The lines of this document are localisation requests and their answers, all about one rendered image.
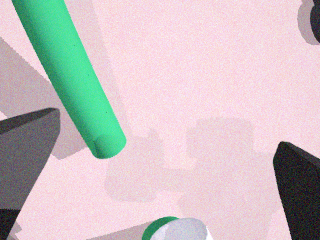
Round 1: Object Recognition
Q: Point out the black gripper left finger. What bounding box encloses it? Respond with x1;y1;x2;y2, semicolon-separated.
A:
0;108;60;240

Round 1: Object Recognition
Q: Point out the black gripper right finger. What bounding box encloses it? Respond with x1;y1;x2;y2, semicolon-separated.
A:
273;141;320;240

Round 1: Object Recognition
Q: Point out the pale grey cup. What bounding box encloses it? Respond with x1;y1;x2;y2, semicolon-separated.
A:
149;217;213;240

